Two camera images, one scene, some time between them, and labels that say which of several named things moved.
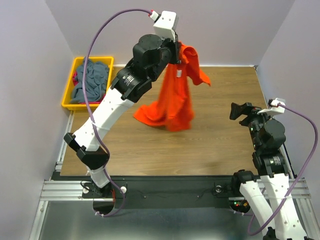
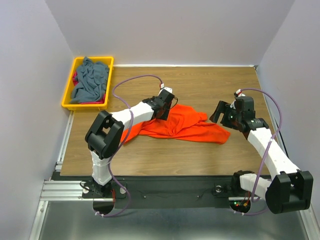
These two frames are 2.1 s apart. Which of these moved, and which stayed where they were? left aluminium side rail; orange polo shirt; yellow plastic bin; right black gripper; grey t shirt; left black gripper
Moved: orange polo shirt; right black gripper; left black gripper
Stayed: yellow plastic bin; left aluminium side rail; grey t shirt
